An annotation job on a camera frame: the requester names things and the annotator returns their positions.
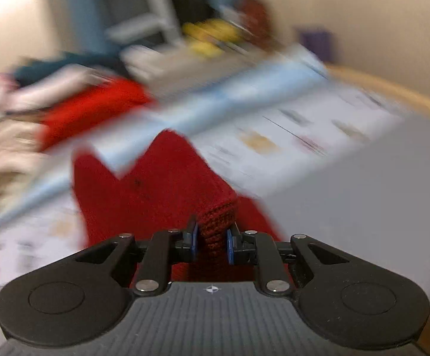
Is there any yellow object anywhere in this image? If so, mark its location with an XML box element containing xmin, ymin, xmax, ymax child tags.
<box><xmin>181</xmin><ymin>20</ymin><xmax>238</xmax><ymax>57</ymax></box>

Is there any white printed mat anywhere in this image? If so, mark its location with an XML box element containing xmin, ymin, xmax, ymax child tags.
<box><xmin>0</xmin><ymin>80</ymin><xmax>406</xmax><ymax>290</ymax></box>

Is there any teal cloth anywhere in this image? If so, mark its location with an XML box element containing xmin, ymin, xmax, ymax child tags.
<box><xmin>12</xmin><ymin>53</ymin><xmax>127</xmax><ymax>84</ymax></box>

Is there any white cloth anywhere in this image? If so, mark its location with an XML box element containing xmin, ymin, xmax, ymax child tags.
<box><xmin>0</xmin><ymin>66</ymin><xmax>102</xmax><ymax>114</ymax></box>

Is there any red folded cloth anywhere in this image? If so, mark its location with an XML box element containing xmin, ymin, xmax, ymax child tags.
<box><xmin>38</xmin><ymin>77</ymin><xmax>157</xmax><ymax>150</ymax></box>

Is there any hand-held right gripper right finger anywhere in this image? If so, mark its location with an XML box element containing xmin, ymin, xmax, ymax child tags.
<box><xmin>226</xmin><ymin>222</ymin><xmax>350</xmax><ymax>298</ymax></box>

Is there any red knitted garment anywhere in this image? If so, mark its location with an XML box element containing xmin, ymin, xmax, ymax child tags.
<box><xmin>72</xmin><ymin>129</ymin><xmax>294</xmax><ymax>283</ymax></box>

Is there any beige clothes pile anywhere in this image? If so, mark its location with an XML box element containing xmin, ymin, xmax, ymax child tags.
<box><xmin>0</xmin><ymin>122</ymin><xmax>50</xmax><ymax>188</ymax></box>

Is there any light blue sheet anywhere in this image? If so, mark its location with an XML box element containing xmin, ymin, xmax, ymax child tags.
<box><xmin>0</xmin><ymin>58</ymin><xmax>331</xmax><ymax>231</ymax></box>

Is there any dark red object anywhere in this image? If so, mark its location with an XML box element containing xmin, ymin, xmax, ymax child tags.
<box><xmin>236</xmin><ymin>0</ymin><xmax>275</xmax><ymax>46</ymax></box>

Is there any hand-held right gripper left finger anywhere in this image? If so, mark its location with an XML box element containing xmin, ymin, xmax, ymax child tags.
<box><xmin>76</xmin><ymin>215</ymin><xmax>201</xmax><ymax>298</ymax></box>

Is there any white frame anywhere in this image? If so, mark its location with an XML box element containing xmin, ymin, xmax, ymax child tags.
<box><xmin>106</xmin><ymin>0</ymin><xmax>184</xmax><ymax>47</ymax></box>

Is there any purple box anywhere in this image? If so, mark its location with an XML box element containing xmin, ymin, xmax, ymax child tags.
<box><xmin>300</xmin><ymin>29</ymin><xmax>331</xmax><ymax>64</ymax></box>

